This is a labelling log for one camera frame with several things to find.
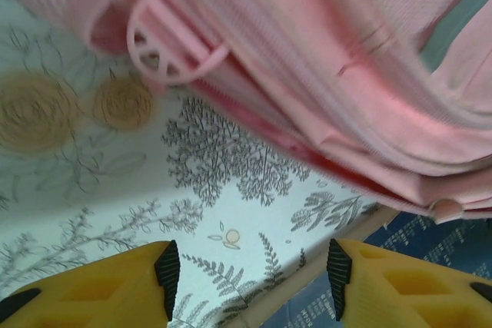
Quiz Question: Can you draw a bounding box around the dark blue QR-code booklet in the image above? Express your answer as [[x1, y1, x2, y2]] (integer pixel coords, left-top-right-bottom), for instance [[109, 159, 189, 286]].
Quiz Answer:
[[214, 204, 492, 328]]

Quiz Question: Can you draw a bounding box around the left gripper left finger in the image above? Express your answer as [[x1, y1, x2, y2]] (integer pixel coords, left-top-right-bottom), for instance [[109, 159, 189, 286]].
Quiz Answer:
[[0, 239, 181, 328]]

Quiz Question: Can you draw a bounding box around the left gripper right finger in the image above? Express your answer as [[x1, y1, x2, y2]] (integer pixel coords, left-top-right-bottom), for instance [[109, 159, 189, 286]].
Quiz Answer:
[[326, 237, 492, 328]]

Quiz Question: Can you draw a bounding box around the pink school backpack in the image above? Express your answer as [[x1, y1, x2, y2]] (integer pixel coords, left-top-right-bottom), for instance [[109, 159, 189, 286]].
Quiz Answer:
[[0, 0, 492, 225]]

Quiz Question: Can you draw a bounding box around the floral tablecloth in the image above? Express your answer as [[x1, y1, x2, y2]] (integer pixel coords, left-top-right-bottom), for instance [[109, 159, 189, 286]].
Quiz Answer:
[[0, 0, 492, 328]]

